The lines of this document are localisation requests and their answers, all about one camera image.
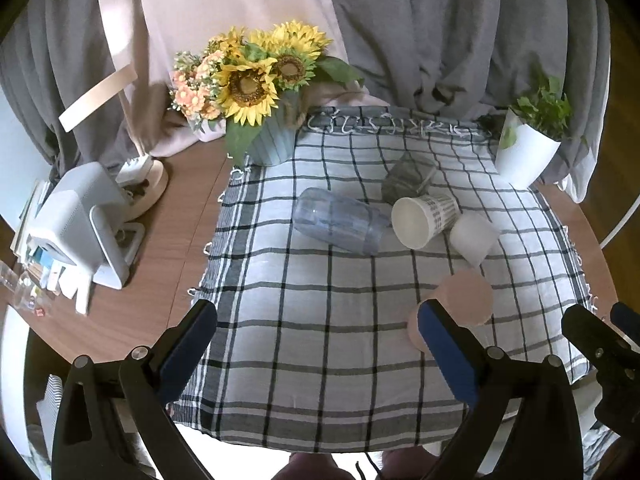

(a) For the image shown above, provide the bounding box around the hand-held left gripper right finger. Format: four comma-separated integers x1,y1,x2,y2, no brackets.
417,298,599,480

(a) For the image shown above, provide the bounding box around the plaid tablecloth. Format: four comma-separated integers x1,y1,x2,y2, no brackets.
170,104,602,457

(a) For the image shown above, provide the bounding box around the white cup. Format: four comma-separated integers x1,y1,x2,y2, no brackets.
448,211,501,267

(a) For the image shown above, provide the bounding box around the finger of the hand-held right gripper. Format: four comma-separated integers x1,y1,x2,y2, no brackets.
610,302,640,350
561,304,637,377

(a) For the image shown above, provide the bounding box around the stack of books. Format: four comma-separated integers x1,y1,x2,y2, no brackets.
9,179,67,292

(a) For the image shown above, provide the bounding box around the clear plastic container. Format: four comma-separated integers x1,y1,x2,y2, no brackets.
0,264,52,317

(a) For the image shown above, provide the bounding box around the white desk lamp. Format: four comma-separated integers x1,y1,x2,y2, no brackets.
58,67,170,222

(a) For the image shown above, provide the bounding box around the white curved tube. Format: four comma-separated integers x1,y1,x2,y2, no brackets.
598,199,640,249

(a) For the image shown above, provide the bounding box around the white ribbed object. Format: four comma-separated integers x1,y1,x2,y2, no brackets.
35,374,67,442

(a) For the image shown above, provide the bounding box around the grey curtain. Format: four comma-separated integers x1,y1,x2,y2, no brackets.
320,0,615,203
0,0,152,167

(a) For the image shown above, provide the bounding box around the white plant pot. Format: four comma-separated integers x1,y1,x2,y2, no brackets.
494,108,562,187

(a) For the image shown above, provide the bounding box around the grey translucent cup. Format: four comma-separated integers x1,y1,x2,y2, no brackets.
381,152,437,206

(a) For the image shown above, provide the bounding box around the patterned paper cup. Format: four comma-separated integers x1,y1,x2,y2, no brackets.
391,193,462,250

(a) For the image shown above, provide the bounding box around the green leafy plant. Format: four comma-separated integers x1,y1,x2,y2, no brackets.
499,67,577,150

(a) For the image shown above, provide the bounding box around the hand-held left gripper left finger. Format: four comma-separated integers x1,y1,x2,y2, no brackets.
50,299,219,480

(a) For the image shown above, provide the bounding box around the pale pink curtain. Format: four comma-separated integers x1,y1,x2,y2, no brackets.
94,0,392,159

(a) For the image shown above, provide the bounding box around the clear bluish plastic cup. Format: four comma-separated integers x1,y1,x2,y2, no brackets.
291,187,392,255

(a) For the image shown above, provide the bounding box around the artificial sunflower bouquet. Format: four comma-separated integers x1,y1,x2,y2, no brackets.
167,20,367,167

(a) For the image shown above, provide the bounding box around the white box-shaped appliance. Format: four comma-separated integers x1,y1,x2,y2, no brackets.
25,162,146,291

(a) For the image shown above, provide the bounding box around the pink cup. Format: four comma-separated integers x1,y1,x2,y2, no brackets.
407,267,495,354

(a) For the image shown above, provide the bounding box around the grey ribbed flower pot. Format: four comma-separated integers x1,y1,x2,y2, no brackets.
244,100,302,167

